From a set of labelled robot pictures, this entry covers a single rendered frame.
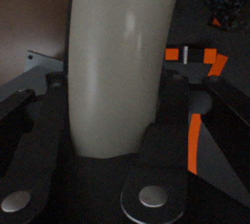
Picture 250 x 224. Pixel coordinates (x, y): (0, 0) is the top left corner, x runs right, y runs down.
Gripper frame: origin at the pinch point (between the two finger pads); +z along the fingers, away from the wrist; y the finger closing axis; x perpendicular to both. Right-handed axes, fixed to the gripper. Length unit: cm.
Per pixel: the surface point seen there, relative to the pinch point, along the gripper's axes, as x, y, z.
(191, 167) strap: -72, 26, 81
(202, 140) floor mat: -56, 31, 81
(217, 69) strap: -22, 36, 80
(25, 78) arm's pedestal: -17, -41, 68
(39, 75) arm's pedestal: -18, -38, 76
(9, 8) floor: 9, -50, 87
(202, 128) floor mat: -50, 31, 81
